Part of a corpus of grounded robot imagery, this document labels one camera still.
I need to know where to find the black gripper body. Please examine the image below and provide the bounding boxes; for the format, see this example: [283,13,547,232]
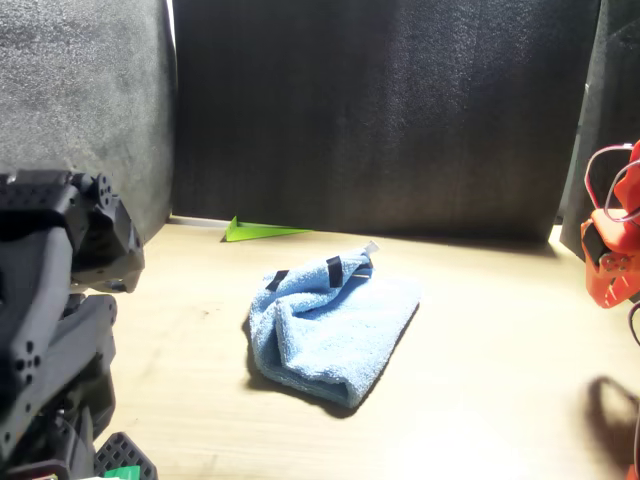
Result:
[69,172,127,295]

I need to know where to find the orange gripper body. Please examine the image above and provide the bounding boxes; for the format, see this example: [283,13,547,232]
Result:
[579,208,640,276]

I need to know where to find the light blue towel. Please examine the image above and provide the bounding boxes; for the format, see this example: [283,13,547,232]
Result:
[247,239,424,409]

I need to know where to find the lime green plastic wedge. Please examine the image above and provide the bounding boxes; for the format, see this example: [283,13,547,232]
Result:
[222,215,314,245]

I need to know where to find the dark grey foam panel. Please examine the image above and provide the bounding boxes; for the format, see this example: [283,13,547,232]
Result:
[169,0,601,241]
[0,0,177,246]
[557,0,640,261]

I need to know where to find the green table clamp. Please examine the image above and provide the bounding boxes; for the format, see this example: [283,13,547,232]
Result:
[103,464,142,480]

